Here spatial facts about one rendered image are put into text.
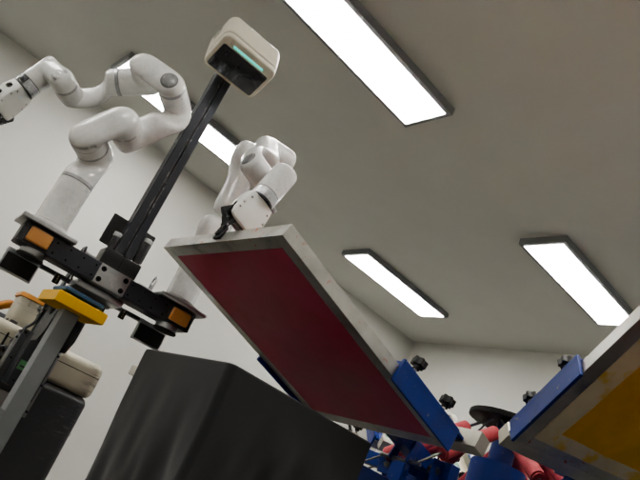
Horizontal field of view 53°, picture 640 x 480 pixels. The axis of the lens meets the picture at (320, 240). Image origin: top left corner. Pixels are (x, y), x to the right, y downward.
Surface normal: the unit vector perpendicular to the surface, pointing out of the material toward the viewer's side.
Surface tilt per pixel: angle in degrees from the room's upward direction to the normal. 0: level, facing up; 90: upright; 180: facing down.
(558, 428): 148
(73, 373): 90
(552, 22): 180
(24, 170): 90
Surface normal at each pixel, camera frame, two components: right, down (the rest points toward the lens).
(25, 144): 0.64, -0.06
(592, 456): -0.20, 0.55
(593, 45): -0.37, 0.85
